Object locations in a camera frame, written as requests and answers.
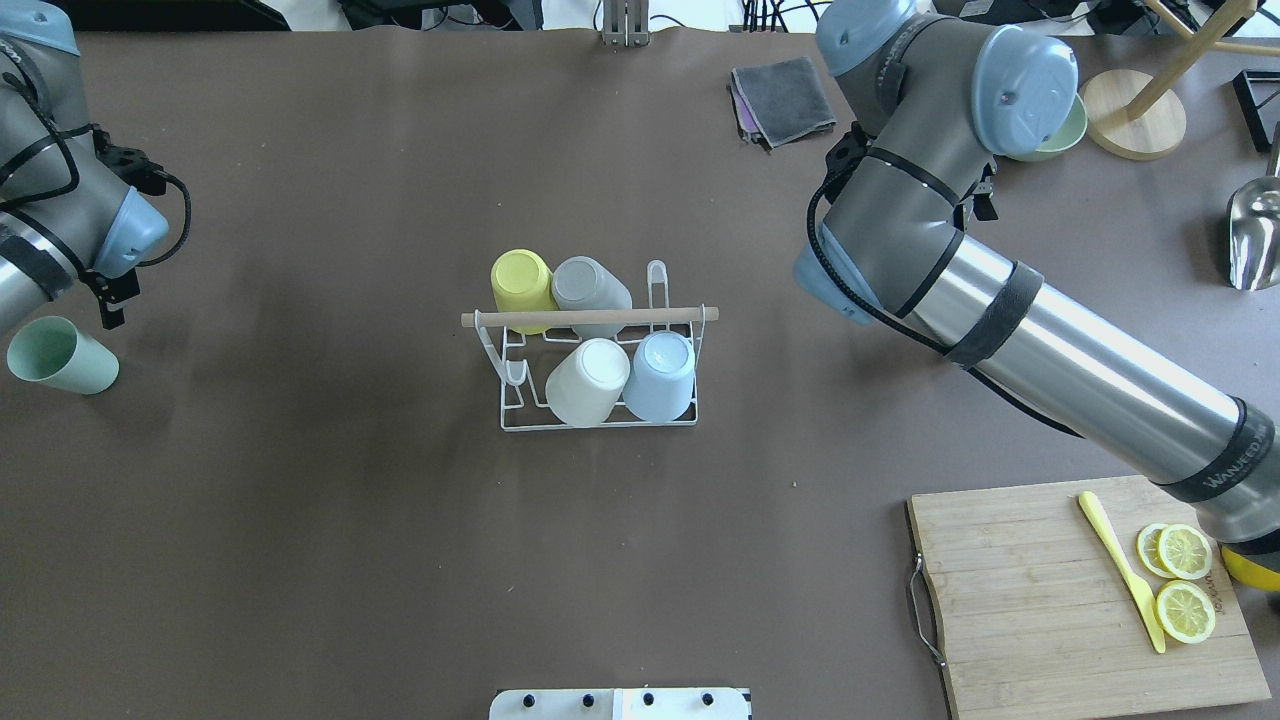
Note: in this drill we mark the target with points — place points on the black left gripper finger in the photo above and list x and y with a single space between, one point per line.
119 290
111 312

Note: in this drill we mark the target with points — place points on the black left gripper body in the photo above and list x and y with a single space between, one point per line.
112 293

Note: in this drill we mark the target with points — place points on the mint green cup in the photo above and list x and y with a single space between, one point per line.
53 352

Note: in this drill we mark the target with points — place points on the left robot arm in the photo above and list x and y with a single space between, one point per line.
76 208

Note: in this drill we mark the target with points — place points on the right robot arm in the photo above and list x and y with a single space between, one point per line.
938 99

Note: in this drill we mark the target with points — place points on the grey cup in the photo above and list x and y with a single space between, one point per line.
581 283

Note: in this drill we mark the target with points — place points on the light blue cup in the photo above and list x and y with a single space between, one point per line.
662 378

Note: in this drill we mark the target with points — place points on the yellow cup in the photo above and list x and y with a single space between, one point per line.
522 283

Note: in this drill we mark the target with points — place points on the cream white cup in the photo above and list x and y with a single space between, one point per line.
584 388

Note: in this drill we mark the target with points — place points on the grey folded cloth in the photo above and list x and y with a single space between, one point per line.
777 103

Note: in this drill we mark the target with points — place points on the mint green bowl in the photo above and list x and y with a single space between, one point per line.
1069 133

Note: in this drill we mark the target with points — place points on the wooden stand with round base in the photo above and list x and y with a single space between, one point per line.
1138 117

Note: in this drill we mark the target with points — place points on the metal scoop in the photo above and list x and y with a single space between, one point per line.
1254 229

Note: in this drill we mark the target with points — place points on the yellow plastic knife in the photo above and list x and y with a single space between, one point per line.
1138 588

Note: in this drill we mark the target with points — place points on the lemon slice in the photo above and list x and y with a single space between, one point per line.
1146 544
1184 552
1185 612

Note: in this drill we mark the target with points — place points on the wooden cutting board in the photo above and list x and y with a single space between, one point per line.
1034 621

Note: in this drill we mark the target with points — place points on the aluminium frame post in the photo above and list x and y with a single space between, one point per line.
625 23

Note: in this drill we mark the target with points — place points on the white wire cup rack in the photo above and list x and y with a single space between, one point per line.
571 351

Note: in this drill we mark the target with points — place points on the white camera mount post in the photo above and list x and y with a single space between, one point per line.
623 703

